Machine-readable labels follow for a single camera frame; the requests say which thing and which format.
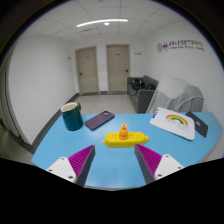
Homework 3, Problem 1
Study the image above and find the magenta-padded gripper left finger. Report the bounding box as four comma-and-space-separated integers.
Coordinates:
45, 144, 96, 188

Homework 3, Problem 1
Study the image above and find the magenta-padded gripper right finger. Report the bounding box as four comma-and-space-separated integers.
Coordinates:
134, 143, 185, 185

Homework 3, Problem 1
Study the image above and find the orange charger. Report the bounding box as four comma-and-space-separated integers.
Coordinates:
118, 123, 129, 140

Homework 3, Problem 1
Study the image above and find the white rainbow-print mouse pad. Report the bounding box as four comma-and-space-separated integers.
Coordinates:
149, 106, 196, 141

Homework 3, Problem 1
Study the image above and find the dark green mug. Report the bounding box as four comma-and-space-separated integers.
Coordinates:
60, 101, 84, 132

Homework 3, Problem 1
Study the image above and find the black flat case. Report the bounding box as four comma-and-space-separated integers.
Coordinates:
185, 110, 209, 138

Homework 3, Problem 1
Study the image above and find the yellow power strip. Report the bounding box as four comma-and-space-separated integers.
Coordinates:
102, 131, 150, 148

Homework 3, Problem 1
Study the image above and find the purple phone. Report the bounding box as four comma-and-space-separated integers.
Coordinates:
84, 110, 116, 131

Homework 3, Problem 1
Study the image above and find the grey sofa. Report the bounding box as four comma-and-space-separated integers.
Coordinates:
126, 75, 160, 114

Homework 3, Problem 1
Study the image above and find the grey cloth-covered furniture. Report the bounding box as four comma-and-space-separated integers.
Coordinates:
145, 76, 205, 115

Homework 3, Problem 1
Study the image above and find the black bag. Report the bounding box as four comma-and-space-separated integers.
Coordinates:
131, 79, 146, 91

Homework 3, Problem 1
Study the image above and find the beige door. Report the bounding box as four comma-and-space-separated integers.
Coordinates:
106, 43, 131, 94
75, 45, 100, 96

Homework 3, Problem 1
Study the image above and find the long ceiling light strip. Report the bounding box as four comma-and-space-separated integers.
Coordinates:
76, 18, 129, 28

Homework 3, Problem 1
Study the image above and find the wall logo lettering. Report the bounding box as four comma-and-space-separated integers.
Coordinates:
156, 39, 205, 54

